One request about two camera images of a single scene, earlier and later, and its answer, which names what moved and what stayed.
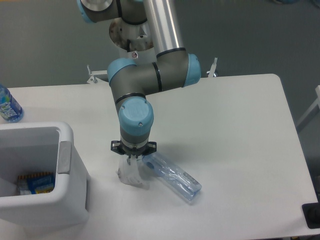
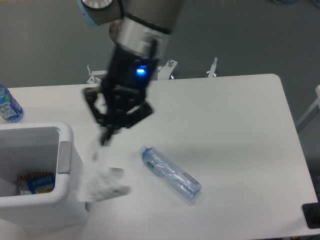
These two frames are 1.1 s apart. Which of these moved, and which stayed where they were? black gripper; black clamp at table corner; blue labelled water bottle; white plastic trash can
Moved: black gripper
Stayed: blue labelled water bottle; black clamp at table corner; white plastic trash can
